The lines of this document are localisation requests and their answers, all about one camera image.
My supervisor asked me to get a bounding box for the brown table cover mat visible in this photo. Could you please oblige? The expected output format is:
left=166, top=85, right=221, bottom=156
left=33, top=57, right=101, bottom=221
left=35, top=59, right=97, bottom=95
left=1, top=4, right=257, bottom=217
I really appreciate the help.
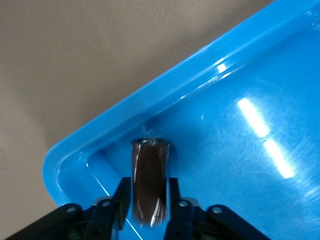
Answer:
left=0, top=0, right=280, bottom=240

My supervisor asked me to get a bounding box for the blue plastic tray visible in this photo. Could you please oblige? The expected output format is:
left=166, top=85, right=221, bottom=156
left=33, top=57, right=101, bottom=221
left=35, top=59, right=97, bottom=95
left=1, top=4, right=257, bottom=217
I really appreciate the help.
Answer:
left=41, top=0, right=320, bottom=240

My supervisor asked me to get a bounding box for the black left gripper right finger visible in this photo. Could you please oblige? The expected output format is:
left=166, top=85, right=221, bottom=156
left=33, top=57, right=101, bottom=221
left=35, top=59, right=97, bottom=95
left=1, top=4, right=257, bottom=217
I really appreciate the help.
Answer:
left=163, top=177, right=271, bottom=240

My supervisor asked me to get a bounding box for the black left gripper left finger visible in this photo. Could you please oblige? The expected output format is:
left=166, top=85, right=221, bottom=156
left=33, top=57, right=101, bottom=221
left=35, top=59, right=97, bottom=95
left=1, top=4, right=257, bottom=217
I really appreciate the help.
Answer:
left=4, top=176, right=133, bottom=240

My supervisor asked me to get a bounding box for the brown electrolytic capacitor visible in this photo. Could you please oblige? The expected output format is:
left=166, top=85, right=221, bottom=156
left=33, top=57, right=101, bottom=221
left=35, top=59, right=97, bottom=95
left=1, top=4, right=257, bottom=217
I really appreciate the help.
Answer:
left=130, top=138, right=171, bottom=228

